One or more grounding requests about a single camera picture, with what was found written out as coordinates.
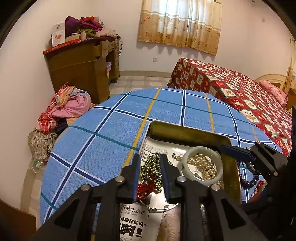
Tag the cream wooden headboard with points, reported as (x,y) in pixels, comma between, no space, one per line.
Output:
(279,80)

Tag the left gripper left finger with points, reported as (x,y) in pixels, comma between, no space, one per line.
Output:
(93,210)

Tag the white product box on desk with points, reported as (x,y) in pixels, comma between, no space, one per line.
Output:
(58,34)

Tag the red patchwork bedspread bed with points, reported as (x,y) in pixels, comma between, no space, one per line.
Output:
(240,92)

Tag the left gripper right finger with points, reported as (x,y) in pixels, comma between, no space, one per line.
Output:
(206,211)

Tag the pile of clothes on floor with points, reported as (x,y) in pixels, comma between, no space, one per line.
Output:
(68,102)

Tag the blue plaid tablecloth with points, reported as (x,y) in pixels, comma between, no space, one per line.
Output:
(100,143)

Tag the beige side window curtain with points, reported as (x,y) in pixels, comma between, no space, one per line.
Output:
(290,78)

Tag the grey floral fabric bag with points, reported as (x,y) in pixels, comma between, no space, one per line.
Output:
(41,144)

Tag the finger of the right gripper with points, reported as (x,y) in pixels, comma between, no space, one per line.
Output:
(240,154)

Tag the beige patterned window curtain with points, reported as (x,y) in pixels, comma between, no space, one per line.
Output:
(192,24)

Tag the printed paper sheet in tin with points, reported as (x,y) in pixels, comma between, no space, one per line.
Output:
(153,218)

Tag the white wall socket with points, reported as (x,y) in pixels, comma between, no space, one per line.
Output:
(155,59)

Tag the pink metal tin box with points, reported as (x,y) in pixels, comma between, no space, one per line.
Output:
(192,137)

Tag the pink floral pillow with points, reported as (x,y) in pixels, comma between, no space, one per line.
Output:
(278,94)

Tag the brown wooden desk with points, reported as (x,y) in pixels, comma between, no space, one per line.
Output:
(90,65)

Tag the pale jade bangle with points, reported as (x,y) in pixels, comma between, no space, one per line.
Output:
(202,164)

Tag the pile of clothes on desk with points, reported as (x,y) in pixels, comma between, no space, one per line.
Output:
(90,26)

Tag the silver bangle with red tassel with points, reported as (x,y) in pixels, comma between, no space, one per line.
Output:
(157,203)

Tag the long red flat box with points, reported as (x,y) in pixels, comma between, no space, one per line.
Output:
(71,42)

